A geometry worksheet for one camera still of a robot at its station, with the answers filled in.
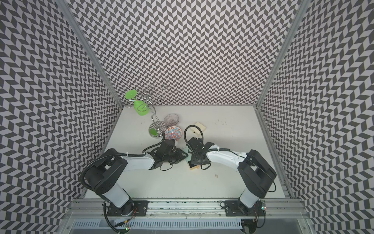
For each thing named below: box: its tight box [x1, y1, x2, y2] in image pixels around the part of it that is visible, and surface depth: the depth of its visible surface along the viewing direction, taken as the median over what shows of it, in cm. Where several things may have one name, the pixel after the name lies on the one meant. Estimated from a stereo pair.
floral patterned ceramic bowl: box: [164, 125, 183, 141], surface depth 103 cm
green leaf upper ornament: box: [124, 89, 137, 99], surface depth 85 cm
